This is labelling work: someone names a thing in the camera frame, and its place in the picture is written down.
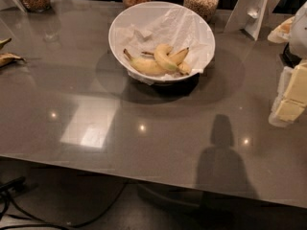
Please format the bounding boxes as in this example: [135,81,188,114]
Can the white bowl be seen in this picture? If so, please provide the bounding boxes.
[107,1,216,85]

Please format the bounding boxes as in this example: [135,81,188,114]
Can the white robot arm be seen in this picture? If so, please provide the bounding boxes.
[268,2,307,127]

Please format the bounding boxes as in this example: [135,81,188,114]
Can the white angled stand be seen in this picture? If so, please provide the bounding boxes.
[224,0,280,40]

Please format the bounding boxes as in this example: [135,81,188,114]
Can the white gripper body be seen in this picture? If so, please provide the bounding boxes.
[269,66,293,127]

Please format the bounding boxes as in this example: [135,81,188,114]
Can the white paper liner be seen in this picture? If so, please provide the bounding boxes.
[113,2,215,85]

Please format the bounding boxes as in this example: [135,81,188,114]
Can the banana peel lower left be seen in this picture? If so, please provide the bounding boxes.
[0,53,24,67]

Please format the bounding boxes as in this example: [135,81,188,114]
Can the banana peel tip left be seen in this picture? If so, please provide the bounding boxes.
[0,38,12,50]

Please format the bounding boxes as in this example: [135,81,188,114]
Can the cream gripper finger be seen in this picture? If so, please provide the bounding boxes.
[275,100,305,122]
[284,63,307,105]

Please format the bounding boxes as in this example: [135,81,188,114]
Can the black floor cable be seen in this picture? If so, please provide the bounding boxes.
[0,175,129,230]

